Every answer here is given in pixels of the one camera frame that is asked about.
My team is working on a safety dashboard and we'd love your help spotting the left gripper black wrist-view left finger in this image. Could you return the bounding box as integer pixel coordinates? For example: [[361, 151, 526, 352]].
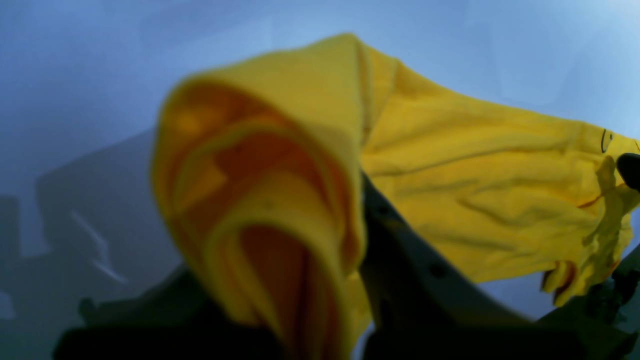
[[53, 267, 286, 360]]

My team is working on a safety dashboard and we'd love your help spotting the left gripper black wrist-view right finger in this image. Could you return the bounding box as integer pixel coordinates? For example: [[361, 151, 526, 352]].
[[359, 176, 589, 360]]

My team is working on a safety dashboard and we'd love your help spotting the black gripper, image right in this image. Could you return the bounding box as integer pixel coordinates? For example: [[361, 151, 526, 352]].
[[537, 152, 640, 360]]

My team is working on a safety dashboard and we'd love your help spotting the orange yellow T-shirt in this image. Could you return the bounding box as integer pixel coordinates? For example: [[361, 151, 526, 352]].
[[151, 34, 639, 360]]

